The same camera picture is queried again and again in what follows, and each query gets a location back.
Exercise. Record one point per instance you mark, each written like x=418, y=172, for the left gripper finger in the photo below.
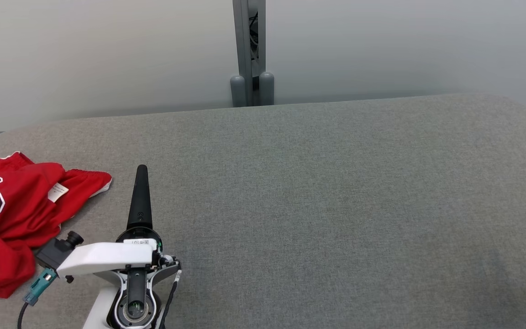
x=140, y=201

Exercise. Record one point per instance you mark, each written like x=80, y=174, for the red Bulls jersey shirt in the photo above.
x=87, y=183

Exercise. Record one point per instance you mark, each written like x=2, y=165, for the grey metal partition post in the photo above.
x=244, y=41

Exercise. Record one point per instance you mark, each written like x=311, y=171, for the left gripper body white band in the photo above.
x=107, y=257

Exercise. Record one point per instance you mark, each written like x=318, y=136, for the grey cylinder post foot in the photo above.
x=266, y=89
x=238, y=91

